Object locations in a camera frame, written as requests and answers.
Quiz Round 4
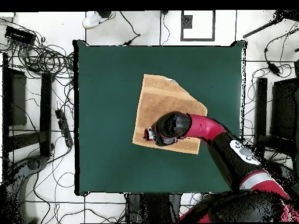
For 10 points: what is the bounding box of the black cable with plug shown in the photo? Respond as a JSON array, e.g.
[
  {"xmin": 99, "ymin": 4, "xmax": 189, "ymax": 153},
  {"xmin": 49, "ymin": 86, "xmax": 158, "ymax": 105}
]
[{"xmin": 119, "ymin": 10, "xmax": 141, "ymax": 46}]

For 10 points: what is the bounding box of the black cable tangle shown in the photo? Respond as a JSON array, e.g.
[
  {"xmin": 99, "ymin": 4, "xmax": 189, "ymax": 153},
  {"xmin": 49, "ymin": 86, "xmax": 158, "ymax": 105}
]
[{"xmin": 0, "ymin": 18, "xmax": 75, "ymax": 80}]

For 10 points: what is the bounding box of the person's white shoe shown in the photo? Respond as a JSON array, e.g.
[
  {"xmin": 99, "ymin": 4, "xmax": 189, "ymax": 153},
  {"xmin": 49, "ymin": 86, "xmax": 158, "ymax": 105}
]
[{"xmin": 82, "ymin": 10, "xmax": 116, "ymax": 30}]

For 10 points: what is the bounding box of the thin black cable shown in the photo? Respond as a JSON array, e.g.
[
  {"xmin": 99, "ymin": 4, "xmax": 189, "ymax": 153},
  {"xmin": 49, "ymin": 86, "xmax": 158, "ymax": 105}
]
[{"xmin": 159, "ymin": 10, "xmax": 171, "ymax": 46}]

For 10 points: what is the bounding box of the black metal stand frame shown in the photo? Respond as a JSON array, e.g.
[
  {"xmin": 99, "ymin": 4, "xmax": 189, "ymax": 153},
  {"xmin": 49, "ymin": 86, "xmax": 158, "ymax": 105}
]
[
  {"xmin": 2, "ymin": 52, "xmax": 55, "ymax": 162},
  {"xmin": 253, "ymin": 76, "xmax": 299, "ymax": 162}
]

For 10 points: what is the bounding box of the black power strip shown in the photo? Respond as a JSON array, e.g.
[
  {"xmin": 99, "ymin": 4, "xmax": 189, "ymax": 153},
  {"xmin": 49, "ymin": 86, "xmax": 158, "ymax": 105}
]
[{"xmin": 55, "ymin": 108, "xmax": 74, "ymax": 148}]

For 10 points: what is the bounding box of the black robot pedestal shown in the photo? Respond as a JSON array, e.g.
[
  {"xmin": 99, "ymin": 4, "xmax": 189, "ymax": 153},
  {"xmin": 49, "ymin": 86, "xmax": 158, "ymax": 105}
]
[{"xmin": 125, "ymin": 192, "xmax": 183, "ymax": 223}]

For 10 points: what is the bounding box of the orange terry towel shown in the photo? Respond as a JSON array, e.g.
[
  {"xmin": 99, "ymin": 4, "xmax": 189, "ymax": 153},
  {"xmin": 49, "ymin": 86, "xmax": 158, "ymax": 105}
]
[{"xmin": 132, "ymin": 73, "xmax": 208, "ymax": 155}]

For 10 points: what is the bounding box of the grey curved base leg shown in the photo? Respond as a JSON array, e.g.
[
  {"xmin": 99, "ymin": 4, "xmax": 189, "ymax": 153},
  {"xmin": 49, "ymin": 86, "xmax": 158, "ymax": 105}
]
[{"xmin": 4, "ymin": 155, "xmax": 48, "ymax": 223}]

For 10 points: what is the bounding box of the dark green table cloth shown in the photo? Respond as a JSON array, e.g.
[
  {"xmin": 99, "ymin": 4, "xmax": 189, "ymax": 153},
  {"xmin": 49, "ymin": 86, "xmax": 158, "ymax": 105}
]
[{"xmin": 72, "ymin": 40, "xmax": 247, "ymax": 196}]

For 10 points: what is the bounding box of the black network switch box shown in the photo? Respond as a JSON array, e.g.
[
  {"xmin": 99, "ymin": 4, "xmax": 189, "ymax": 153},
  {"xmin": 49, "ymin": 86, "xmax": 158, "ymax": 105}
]
[{"xmin": 4, "ymin": 25, "xmax": 36, "ymax": 46}]

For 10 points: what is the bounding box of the black tripod leg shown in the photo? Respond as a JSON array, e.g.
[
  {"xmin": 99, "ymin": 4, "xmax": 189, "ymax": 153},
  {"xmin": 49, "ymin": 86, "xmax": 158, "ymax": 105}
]
[{"xmin": 242, "ymin": 10, "xmax": 299, "ymax": 39}]

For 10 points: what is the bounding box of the black rectangular floor frame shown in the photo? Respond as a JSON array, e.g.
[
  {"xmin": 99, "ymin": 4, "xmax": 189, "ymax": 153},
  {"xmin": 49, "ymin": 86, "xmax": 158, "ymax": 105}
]
[{"xmin": 180, "ymin": 10, "xmax": 216, "ymax": 42}]

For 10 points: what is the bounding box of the black power adapter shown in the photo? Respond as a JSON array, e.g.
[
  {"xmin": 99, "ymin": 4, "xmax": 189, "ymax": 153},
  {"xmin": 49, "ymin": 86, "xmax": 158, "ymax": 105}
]
[{"xmin": 267, "ymin": 61, "xmax": 281, "ymax": 76}]

